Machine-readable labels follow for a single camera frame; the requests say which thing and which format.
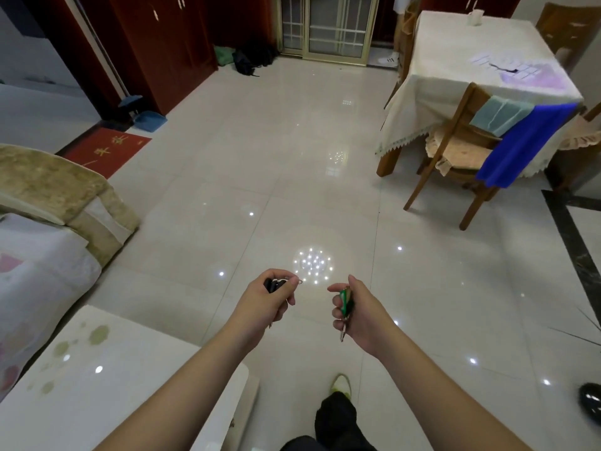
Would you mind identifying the sofa with beige cover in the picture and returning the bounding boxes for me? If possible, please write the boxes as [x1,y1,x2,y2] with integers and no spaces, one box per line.
[0,144,141,402]

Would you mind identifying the black round object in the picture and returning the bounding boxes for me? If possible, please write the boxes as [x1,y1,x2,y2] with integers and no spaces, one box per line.
[578,382,601,427]

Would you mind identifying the white-handled broom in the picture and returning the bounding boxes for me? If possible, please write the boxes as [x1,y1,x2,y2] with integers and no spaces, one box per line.
[70,0,144,109]

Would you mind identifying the thin plant leaves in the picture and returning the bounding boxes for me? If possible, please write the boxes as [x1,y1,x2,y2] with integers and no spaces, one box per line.
[548,305,601,348]

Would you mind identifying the blue dustpan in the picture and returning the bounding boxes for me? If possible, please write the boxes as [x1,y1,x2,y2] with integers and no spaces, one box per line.
[132,111,168,133]

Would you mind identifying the person's left hand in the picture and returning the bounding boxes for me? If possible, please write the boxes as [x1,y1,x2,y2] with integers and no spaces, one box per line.
[229,269,297,355]

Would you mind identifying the wooden chair with cushion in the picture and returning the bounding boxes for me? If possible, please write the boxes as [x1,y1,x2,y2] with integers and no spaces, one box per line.
[403,81,585,231]

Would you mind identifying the white glossy coffee table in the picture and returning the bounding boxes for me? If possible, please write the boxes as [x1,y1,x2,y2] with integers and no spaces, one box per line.
[0,304,260,451]

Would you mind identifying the person's left forearm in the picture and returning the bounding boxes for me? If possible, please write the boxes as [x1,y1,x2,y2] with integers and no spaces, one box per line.
[93,324,258,451]

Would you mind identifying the teal cloth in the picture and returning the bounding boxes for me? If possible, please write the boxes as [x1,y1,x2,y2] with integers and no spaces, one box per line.
[469,95,536,138]

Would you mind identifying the dining table with cream tablecloth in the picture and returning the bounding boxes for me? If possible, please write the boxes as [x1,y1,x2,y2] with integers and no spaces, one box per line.
[375,10,586,180]

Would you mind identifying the blue cloth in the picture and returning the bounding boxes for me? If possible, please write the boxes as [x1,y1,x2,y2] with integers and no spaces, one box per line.
[475,102,579,189]

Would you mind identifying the black backpack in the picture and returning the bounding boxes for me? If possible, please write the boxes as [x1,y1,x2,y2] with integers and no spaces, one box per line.
[233,41,279,77]

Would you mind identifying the red-brown wooden wardrobe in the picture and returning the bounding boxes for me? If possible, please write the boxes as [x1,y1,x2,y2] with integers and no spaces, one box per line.
[77,0,219,116]

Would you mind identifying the person's white green shoe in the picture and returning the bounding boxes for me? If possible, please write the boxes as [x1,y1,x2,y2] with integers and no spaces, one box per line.
[330,374,352,400]

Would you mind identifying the person's right forearm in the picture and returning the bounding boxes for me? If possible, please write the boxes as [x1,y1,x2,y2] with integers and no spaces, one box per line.
[375,337,533,451]

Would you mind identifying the person's black trouser leg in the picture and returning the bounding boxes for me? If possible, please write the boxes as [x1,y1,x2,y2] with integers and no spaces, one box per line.
[281,392,377,451]

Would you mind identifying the red doormat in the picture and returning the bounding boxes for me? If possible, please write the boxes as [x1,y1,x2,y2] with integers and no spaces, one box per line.
[62,127,152,180]

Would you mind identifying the beige lace chair cushion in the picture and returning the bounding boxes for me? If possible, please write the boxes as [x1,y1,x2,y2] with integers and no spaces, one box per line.
[424,124,499,177]

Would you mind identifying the gold-framed sliding door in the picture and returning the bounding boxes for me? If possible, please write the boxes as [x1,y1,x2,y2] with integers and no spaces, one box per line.
[276,0,380,66]

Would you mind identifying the person's right hand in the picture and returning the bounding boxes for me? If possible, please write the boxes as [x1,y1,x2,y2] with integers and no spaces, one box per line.
[328,275,400,360]

